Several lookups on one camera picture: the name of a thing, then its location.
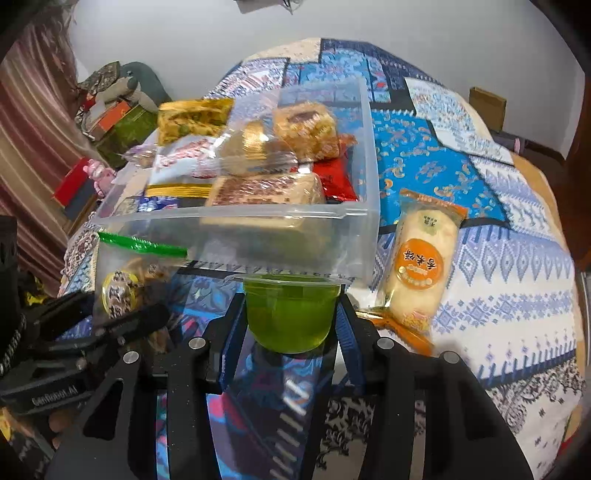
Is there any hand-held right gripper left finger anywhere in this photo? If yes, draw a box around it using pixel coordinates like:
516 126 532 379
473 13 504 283
44 293 247 480

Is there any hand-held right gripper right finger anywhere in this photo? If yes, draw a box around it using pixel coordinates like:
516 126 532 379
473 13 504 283
330 295 536 480

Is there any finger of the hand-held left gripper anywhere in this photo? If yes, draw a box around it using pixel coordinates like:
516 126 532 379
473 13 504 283
44 302 171 371
23 291 100 339

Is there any clear zip bag green strip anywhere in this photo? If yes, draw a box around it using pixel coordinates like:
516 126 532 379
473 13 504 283
92 231 190 343

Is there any green jelly cup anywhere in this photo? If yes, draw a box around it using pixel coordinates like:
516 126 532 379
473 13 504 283
229 273 352 355

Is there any clear plastic storage container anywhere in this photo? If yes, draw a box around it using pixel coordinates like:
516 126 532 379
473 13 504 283
90 76 382 287

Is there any blue snack packet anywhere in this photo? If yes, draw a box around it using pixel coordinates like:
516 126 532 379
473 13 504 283
139 196 206 212

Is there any brown cake packet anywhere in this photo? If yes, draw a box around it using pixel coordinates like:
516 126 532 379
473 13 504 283
205 173 327 219

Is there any red snack packet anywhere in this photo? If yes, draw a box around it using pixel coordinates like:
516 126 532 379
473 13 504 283
314 154 361 203

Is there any white printed snack packet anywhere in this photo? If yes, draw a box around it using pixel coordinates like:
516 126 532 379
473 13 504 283
147 137 223 199

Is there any gold round pastry packet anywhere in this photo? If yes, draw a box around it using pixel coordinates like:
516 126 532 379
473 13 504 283
222 121 297 178

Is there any orange pastry packet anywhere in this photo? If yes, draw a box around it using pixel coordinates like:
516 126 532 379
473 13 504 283
271 102 343 162

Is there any person's left hand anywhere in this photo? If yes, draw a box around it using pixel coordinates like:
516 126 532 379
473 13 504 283
48 407 82 435

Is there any yellow orange snack packet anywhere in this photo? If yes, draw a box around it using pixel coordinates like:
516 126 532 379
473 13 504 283
355 308 435 357

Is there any orange label rice cake packet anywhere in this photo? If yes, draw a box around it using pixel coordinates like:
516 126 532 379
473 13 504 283
374 188 469 333

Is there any red and blue box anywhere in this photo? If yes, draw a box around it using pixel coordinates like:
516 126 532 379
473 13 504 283
52 157 100 219

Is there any pink toy figure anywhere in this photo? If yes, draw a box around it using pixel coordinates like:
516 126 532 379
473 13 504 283
85 159 116 191

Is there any striped brown curtain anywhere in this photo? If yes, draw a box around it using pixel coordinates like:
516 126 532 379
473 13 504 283
0 14 100 289

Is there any green patterned box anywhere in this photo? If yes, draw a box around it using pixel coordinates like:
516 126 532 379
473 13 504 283
95 107 160 167

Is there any orange box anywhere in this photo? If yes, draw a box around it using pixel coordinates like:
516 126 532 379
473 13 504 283
88 100 133 136

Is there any pile of clothes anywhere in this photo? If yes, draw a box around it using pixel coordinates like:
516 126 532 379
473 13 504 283
76 62 149 121

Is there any grey green cushion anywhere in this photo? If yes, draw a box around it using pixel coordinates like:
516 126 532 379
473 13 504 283
117 61 172 108

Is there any brown wooden door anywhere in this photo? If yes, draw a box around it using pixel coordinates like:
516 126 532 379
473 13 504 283
561 69 591 278

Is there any small cardboard box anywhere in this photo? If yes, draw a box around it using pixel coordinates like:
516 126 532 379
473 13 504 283
468 86 507 130

